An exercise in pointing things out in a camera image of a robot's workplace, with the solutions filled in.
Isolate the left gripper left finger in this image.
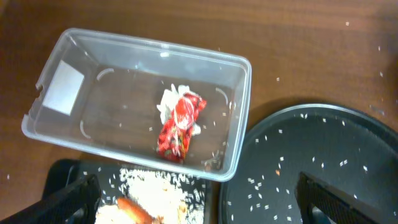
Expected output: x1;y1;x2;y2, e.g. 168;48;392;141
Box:
1;174;101;224

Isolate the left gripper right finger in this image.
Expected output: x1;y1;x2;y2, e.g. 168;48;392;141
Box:
295;172;397;224

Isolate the orange carrot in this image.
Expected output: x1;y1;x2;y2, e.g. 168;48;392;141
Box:
117;197;155;224

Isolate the red snack wrapper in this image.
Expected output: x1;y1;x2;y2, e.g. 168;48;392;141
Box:
157;93;207;162

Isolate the white tissue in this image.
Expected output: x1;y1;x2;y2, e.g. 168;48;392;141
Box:
157;83;198;124

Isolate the black rectangular tray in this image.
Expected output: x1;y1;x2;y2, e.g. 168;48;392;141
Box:
42;158;213;224

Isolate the round black serving tray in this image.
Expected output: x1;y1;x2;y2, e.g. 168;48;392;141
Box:
218;104;397;224

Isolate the pile of food scraps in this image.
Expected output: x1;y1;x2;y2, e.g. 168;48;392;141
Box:
95;174;189;223

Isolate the clear plastic bin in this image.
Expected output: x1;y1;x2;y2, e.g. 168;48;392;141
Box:
21;29;252;182

